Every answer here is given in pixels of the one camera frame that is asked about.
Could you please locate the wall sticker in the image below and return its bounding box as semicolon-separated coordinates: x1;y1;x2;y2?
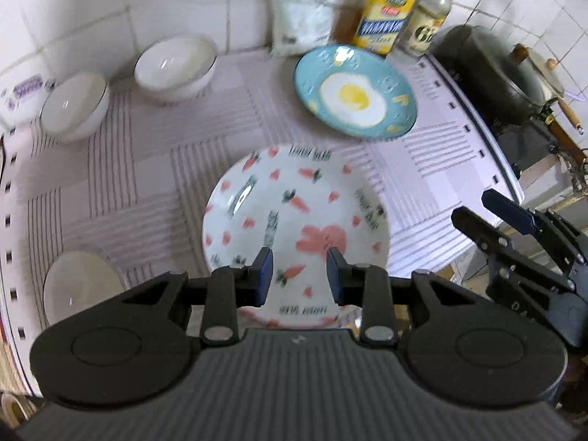
0;73;58;111

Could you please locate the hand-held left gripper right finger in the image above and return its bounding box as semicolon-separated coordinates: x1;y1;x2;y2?
325;247;478;347

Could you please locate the wooden handle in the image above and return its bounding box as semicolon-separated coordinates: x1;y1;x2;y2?
557;98;585;137

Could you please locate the large plain white bowl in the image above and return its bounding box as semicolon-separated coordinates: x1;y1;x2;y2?
134;35;219;104

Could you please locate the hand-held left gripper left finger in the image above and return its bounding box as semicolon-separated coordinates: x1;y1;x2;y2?
122;247;275;346

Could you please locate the white bowl with dark rim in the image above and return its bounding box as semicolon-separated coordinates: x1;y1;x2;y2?
40;72;110;143

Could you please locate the black gas stove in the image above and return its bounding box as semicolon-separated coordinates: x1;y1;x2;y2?
495;122;559;173

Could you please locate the white plate with carrot print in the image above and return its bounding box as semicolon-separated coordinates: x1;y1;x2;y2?
202;144;392;330

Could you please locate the blue plate with egg print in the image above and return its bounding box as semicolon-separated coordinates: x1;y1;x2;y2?
293;44;419;140

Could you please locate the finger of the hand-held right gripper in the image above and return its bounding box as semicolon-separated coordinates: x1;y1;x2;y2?
451;207;575;292
481;189;588;267

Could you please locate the striped grey tablecloth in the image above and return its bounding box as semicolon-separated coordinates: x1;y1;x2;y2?
0;48;524;398

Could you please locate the white plastic bag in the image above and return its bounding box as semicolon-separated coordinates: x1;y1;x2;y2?
269;0;343;58

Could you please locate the bottle with yellow label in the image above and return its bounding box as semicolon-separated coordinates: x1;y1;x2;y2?
351;0;420;56

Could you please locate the black wok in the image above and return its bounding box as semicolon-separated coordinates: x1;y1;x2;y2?
432;24;566;125

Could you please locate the clear bottle with yellow cap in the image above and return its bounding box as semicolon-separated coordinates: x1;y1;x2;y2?
390;0;465;62

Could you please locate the amber bottle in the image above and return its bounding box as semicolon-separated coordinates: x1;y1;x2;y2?
333;0;375;47

